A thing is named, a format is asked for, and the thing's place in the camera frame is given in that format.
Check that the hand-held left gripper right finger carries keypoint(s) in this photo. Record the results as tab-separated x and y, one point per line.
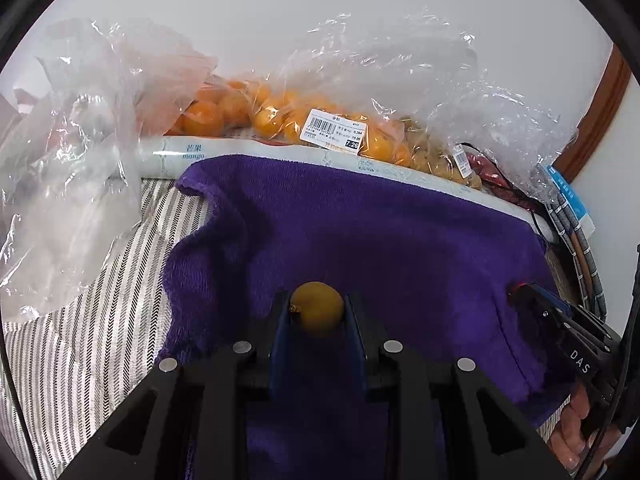
357	340

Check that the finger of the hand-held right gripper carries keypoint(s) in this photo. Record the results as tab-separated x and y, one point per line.
540	297

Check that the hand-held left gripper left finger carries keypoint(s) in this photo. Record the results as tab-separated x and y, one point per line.
280	340

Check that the small brownish yellow fruit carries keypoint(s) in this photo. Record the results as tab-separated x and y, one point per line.
318	309

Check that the plastic bag of brown longans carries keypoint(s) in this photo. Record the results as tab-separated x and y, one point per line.
435	160

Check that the labelled plastic bag of kumquats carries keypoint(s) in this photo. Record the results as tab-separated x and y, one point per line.
280	115

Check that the plastic bag of tangerines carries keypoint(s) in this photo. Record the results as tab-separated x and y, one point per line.
205	110

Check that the person's right hand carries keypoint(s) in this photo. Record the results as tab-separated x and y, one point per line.
570	430

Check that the folded grey plaid blanket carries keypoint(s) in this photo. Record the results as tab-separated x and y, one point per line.
575	240

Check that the purple towel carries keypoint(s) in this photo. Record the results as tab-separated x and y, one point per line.
350	230

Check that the dark red packet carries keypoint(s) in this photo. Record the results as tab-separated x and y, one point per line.
487	167

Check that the striped bed sheet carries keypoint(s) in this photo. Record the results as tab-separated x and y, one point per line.
100	350

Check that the long white printed box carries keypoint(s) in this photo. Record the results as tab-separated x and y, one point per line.
225	152

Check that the large crumpled clear plastic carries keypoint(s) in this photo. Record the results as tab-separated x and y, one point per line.
450	75

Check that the empty clear plastic bag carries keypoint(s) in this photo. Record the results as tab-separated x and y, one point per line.
75	160

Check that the brown wooden door frame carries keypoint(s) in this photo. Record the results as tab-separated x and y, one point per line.
607	110

